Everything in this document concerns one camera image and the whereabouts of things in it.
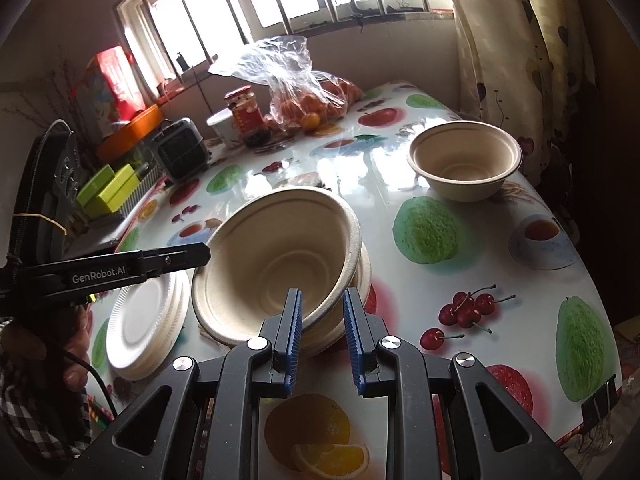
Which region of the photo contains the large beige paper bowl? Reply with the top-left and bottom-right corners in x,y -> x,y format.
297,242 -> 374,359

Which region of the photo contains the white paper plate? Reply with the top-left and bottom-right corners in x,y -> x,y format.
105,271 -> 191,382

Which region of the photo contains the plaid shirt left forearm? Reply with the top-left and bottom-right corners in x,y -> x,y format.
1,352 -> 92,467

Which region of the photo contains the person left hand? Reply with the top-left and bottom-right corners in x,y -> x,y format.
63,307 -> 89,392

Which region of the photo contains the striped grey box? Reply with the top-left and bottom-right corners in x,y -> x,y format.
118,166 -> 163,218

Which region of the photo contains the lime green box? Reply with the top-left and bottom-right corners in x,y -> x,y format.
76,165 -> 115,207
84,164 -> 140,220

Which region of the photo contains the small black space heater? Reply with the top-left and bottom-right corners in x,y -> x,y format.
150,117 -> 209,183

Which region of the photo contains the orange tray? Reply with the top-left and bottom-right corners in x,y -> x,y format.
96,105 -> 164,165

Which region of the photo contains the white plastic tub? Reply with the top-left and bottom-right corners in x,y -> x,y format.
206,108 -> 243,150

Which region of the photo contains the red label glass jar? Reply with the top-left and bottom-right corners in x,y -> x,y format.
224,84 -> 271,148

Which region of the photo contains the red gift bag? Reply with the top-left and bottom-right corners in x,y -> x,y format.
74,46 -> 145,136

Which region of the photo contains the loose orange fruit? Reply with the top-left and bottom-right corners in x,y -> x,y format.
299,112 -> 322,132

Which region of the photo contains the black binder clip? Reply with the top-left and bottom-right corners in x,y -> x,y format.
580,375 -> 618,434

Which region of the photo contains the plastic bag of oranges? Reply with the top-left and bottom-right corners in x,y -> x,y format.
208,35 -> 362,130

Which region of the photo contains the floral curtain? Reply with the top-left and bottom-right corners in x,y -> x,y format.
452,0 -> 594,185

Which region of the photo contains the black cable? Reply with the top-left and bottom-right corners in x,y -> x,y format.
62,349 -> 120,418

